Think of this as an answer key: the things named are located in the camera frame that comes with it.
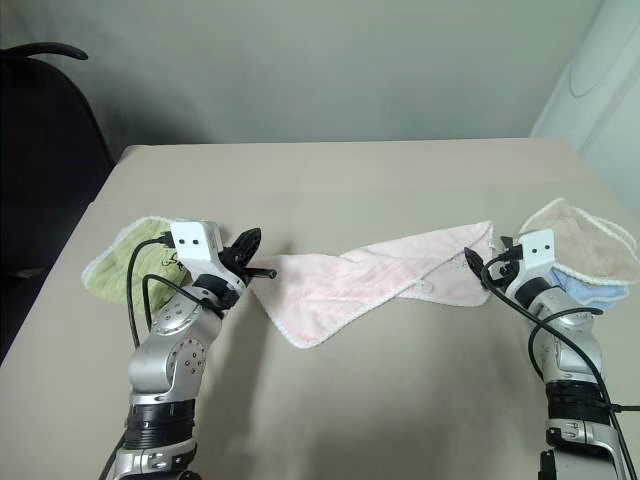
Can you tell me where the white rounded panel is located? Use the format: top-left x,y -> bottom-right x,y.
528,0 -> 640,224

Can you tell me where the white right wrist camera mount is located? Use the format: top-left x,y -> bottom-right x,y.
518,228 -> 557,275

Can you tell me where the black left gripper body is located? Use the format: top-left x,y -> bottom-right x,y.
217,242 -> 254,290

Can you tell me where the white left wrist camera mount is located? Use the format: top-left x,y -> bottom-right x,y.
168,219 -> 245,290

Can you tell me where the light blue towel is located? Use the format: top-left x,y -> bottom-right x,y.
548,267 -> 630,315

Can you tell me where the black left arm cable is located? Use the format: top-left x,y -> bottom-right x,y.
125,232 -> 214,347

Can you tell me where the pink towel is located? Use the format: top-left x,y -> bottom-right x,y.
248,219 -> 497,351

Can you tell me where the green cloth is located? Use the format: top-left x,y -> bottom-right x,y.
81,215 -> 232,307

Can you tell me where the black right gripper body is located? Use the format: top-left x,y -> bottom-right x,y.
480,243 -> 524,296

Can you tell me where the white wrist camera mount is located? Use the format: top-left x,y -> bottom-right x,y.
518,228 -> 557,275
168,219 -> 245,290

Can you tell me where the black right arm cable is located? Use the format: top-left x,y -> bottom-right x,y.
479,249 -> 635,480

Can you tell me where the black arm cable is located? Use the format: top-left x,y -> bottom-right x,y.
125,232 -> 214,347
479,249 -> 635,480

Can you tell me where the beige towel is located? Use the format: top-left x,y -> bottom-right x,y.
517,197 -> 637,292

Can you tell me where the black office chair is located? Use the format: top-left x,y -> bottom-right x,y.
0,42 -> 119,284

